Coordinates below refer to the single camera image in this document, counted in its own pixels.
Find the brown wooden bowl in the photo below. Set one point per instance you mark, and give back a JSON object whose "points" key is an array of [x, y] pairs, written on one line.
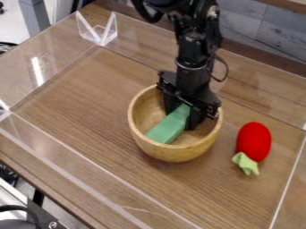
{"points": [[145, 112]]}

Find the clear acrylic corner bracket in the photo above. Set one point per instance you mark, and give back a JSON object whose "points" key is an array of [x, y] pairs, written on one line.
{"points": [[97, 34]]}

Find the green rectangular block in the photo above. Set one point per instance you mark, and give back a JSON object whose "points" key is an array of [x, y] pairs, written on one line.
{"points": [[171, 126]]}

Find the red plush strawberry toy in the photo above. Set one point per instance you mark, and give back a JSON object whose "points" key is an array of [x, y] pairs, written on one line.
{"points": [[252, 147]]}

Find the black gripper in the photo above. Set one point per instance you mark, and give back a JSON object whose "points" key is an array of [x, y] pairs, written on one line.
{"points": [[187, 87]]}

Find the black table clamp mount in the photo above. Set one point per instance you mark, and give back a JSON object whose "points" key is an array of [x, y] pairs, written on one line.
{"points": [[33, 222]]}

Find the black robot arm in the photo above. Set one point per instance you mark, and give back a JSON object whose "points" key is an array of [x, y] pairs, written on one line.
{"points": [[195, 18]]}

